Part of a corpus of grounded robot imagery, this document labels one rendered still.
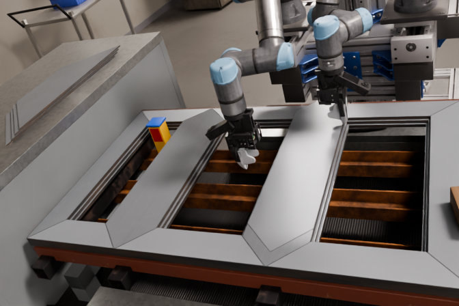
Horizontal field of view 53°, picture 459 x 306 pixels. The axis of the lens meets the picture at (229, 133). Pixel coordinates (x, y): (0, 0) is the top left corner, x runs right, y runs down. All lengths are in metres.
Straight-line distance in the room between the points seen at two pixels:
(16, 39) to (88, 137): 3.14
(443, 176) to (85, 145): 1.20
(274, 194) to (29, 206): 0.78
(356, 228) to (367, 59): 0.69
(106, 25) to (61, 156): 4.16
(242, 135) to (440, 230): 0.57
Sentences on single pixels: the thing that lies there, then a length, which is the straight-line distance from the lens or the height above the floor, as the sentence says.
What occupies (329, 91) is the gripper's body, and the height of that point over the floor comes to 0.99.
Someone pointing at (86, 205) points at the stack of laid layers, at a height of 0.83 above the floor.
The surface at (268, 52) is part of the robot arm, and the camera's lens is 1.33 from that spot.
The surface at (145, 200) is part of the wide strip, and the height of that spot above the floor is 0.85.
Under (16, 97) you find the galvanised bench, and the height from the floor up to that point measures 1.05.
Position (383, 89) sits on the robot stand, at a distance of 1.99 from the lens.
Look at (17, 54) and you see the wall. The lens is 4.86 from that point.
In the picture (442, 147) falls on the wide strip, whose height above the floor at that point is 0.85.
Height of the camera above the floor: 1.69
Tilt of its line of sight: 31 degrees down
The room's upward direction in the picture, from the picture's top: 16 degrees counter-clockwise
